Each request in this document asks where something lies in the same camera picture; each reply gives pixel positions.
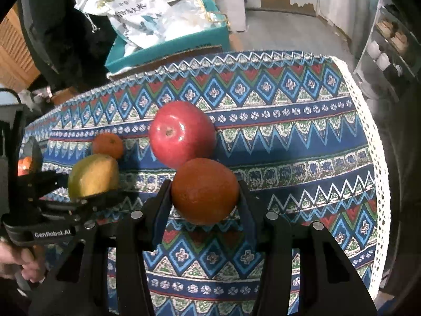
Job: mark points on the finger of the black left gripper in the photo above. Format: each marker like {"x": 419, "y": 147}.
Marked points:
{"x": 39, "y": 184}
{"x": 104, "y": 200}

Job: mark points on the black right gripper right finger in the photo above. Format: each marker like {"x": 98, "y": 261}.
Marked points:
{"x": 329, "y": 284}

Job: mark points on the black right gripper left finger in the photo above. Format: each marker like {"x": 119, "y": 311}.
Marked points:
{"x": 77, "y": 284}

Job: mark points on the yellow green pear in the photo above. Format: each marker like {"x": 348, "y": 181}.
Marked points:
{"x": 93, "y": 175}

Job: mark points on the dark orange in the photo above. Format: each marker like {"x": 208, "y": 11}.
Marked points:
{"x": 204, "y": 191}

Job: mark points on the left hand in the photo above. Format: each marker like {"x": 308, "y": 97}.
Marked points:
{"x": 31, "y": 261}

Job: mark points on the orange on plate right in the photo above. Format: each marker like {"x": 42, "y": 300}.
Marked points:
{"x": 24, "y": 166}

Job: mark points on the dark glass plate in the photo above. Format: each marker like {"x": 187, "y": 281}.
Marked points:
{"x": 32, "y": 148}

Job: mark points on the orange on tablecloth left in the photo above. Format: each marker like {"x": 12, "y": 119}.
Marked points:
{"x": 108, "y": 144}

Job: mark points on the large red apple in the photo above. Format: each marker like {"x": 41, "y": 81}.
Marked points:
{"x": 181, "y": 132}

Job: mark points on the black hanging clothing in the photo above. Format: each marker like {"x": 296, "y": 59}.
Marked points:
{"x": 67, "y": 47}

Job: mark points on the teal plastic crate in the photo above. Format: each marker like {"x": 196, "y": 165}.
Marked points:
{"x": 215, "y": 36}

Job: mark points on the patterned blue tablecloth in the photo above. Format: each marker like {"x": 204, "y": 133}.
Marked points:
{"x": 293, "y": 125}

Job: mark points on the white rice bag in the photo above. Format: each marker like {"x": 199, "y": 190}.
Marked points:
{"x": 136, "y": 21}

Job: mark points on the clear plastic bag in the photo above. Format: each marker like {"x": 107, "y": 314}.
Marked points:
{"x": 188, "y": 17}

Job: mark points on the white shoe rack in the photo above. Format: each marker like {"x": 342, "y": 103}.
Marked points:
{"x": 390, "y": 60}

